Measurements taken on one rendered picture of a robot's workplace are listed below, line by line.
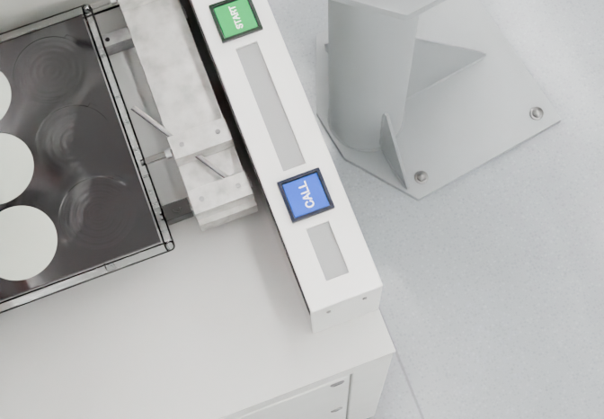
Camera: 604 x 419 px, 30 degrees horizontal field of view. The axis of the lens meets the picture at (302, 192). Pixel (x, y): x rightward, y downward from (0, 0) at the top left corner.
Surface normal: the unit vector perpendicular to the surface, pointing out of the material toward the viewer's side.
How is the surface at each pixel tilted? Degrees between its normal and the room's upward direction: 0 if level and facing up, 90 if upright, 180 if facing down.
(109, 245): 0
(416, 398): 0
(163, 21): 0
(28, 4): 90
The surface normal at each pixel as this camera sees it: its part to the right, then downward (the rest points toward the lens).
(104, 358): -0.03, -0.30
